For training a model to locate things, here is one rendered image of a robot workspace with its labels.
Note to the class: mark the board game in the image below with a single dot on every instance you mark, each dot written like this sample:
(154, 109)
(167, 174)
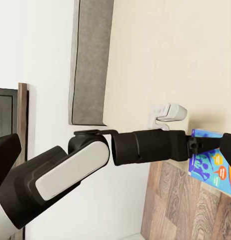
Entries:
(210, 167)

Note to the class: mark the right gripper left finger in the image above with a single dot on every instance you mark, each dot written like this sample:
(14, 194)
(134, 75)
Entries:
(10, 149)

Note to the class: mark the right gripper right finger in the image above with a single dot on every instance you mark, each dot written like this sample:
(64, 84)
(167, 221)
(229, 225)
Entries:
(225, 147)

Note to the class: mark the bed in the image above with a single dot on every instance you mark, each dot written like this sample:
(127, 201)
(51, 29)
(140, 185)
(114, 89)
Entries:
(128, 56)

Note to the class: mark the fixed window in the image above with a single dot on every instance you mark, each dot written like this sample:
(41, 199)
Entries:
(13, 104)

